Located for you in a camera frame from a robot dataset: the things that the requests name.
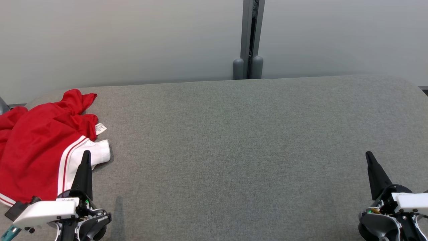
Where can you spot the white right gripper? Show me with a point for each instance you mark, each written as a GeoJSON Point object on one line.
{"type": "Point", "coordinates": [409, 202]}

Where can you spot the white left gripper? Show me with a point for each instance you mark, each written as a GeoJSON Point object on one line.
{"type": "Point", "coordinates": [46, 211]}

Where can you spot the red basketball jersey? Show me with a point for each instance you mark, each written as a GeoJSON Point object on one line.
{"type": "Point", "coordinates": [36, 157]}

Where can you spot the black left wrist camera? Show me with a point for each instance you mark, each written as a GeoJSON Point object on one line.
{"type": "Point", "coordinates": [18, 209]}

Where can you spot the teal left camera connector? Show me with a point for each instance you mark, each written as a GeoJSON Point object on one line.
{"type": "Point", "coordinates": [10, 231]}

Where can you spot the grey cylindrical post foot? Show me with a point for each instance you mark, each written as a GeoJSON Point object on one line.
{"type": "Point", "coordinates": [257, 68]}
{"type": "Point", "coordinates": [238, 69]}

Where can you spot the grey metal partition post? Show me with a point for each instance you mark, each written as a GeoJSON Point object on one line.
{"type": "Point", "coordinates": [246, 30]}

